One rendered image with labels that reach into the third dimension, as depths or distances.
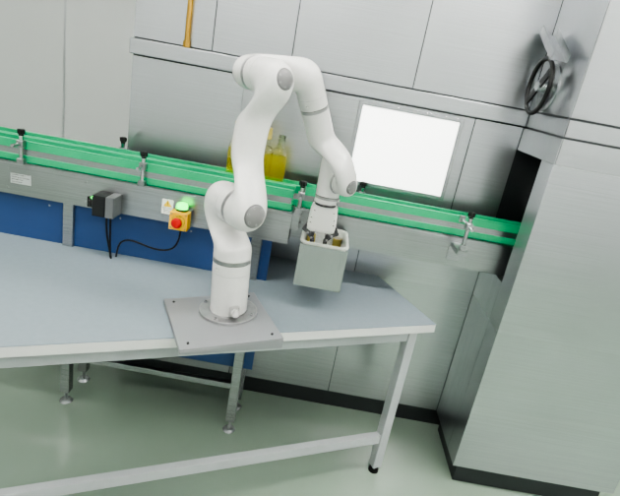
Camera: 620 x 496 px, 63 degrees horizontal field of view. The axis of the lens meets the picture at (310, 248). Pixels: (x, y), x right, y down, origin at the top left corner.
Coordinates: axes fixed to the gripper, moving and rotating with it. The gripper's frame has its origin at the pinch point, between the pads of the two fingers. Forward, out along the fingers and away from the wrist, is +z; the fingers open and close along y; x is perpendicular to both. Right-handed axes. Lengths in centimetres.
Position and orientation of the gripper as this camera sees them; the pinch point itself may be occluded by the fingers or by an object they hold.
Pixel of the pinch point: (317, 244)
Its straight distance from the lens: 184.3
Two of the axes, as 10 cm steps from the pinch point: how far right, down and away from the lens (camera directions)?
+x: -0.3, 3.2, -9.5
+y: -9.8, -1.8, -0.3
